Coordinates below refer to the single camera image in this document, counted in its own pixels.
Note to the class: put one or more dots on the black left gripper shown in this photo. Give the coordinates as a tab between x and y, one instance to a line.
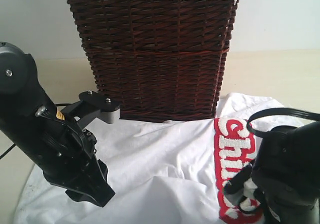
84	176

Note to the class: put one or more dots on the white t-shirt with red lettering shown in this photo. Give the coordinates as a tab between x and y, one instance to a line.
162	173

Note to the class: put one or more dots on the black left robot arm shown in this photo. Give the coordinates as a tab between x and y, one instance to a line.
56	140

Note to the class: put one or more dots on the dark brown wicker basket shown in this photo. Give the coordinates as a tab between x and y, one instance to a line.
161	59

